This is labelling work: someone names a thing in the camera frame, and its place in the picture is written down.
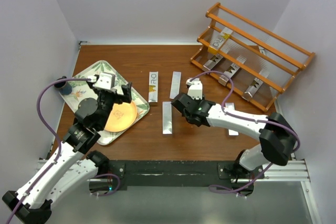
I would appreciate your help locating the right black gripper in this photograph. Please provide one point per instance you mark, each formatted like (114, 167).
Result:
(199, 100)

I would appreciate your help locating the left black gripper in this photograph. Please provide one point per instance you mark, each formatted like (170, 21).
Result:
(126, 91)

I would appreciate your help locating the silver gold R&O toothpaste box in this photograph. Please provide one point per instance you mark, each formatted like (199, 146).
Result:
(153, 88)

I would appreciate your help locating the silver angled R&O box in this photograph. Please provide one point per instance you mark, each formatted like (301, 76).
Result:
(212, 62)

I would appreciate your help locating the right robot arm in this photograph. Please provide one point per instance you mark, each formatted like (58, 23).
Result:
(277, 139)

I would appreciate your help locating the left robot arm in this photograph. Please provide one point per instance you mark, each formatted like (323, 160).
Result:
(73, 160)

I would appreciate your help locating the wooden tiered shelf rack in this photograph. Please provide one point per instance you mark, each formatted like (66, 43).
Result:
(259, 52)

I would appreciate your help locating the orange round plate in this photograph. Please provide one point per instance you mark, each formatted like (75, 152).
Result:
(121, 117)

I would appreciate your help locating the silver toothpaste box lower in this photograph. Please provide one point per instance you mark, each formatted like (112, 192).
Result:
(167, 118)

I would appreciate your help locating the silver box far right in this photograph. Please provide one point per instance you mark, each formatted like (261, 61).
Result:
(231, 132)

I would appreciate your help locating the silver toothpaste box upper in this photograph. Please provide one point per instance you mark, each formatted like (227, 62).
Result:
(175, 84)

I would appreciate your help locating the dark blue mug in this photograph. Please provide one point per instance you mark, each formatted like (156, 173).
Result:
(64, 88)

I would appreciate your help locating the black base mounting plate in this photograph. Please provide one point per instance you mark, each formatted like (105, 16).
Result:
(171, 174)

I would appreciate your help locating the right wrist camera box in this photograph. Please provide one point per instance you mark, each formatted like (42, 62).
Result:
(195, 88)

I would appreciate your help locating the aluminium frame rail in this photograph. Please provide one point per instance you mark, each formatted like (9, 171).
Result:
(295, 171)

